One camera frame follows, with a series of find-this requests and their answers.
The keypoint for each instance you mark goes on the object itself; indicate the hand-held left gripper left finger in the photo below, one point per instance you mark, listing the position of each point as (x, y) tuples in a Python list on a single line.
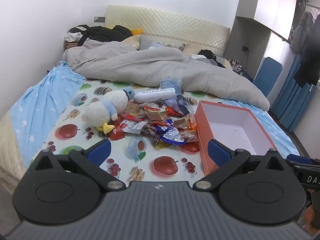
[(100, 152)]

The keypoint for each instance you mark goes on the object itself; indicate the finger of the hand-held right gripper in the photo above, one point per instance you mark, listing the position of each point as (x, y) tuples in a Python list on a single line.
[(297, 158)]

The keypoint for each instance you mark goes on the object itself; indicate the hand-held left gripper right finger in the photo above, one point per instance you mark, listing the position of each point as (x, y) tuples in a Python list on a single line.
[(218, 152)]

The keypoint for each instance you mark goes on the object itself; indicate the orange cardboard box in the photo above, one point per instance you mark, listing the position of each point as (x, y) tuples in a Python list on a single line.
[(200, 130)]

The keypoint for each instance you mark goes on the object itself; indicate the pile of snack packets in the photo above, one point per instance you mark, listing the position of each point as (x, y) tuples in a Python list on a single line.
[(160, 127)]

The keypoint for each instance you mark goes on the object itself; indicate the person's right hand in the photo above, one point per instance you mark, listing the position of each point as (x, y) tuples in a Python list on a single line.
[(309, 216)]

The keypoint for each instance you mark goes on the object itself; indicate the fruit print mat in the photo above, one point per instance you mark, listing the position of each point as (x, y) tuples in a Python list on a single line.
[(75, 120)]

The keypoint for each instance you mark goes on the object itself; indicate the white plush duck toy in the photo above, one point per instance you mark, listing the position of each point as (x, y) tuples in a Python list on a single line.
[(105, 105)]

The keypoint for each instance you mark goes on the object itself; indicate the red biscuit packet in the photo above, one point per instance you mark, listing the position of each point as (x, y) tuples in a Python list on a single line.
[(132, 110)]

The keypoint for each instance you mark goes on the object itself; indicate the red foil snack wrapper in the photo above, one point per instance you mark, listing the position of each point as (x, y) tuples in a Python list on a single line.
[(175, 111)]

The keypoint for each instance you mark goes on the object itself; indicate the blue curtain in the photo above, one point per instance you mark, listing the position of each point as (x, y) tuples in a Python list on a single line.
[(290, 97)]

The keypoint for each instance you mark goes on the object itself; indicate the crumpled blue plastic bag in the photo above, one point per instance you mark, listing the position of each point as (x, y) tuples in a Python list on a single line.
[(178, 100)]

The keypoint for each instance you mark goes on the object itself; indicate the white cylindrical bottle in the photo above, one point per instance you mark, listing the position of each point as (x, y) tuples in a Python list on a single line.
[(152, 95)]

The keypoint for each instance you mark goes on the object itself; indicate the light blue bedsheet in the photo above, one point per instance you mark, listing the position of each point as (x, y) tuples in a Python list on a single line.
[(45, 92)]

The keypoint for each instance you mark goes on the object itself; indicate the blue padded board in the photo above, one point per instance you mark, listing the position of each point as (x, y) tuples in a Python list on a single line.
[(267, 77)]

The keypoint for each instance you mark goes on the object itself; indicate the clutter of small bottles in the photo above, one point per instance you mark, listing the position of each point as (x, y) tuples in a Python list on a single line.
[(237, 66)]

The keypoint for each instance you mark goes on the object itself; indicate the cream quilted mattress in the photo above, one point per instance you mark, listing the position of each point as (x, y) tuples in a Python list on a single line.
[(10, 150)]

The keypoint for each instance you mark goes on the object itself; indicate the dark folded clothes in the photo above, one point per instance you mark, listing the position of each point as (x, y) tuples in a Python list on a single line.
[(208, 55)]

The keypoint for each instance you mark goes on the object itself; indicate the black hanging coat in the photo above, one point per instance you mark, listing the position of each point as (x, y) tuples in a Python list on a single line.
[(311, 60)]

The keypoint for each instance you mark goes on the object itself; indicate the grey duvet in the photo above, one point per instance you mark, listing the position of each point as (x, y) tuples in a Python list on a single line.
[(150, 65)]

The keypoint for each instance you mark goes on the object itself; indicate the beige pillow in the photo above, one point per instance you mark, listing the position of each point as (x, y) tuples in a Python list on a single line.
[(191, 49)]

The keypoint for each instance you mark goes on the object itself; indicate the brown cardboard carton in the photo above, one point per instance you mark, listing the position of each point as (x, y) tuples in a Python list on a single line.
[(70, 46)]

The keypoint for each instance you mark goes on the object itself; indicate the cream pillow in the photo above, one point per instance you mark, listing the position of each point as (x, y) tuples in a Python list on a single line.
[(132, 42)]

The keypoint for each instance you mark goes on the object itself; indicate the black clothes heap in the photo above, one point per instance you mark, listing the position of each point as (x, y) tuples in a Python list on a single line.
[(100, 33)]

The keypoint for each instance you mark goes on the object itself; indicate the white clothes heap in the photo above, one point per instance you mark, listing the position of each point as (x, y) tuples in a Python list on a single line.
[(73, 35)]

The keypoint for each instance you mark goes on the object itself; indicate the grey pillow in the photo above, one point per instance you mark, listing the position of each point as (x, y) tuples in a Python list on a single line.
[(150, 42)]

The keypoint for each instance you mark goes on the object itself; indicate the grey hanging jacket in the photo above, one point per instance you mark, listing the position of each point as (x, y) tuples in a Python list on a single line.
[(300, 35)]

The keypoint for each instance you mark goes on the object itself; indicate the yellow cloth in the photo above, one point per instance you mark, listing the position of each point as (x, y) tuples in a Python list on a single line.
[(137, 31)]

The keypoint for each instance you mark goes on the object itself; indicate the cream quilted headboard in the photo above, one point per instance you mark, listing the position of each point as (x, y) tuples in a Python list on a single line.
[(175, 27)]

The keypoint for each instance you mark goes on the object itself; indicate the grey wardrobe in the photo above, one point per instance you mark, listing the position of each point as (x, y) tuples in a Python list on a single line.
[(250, 5)]

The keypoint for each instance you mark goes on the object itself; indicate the black wall plug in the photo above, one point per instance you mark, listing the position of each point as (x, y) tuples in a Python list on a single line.
[(245, 48)]

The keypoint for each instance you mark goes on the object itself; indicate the grey wall plate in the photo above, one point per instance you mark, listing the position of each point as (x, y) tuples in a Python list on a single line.
[(100, 19)]

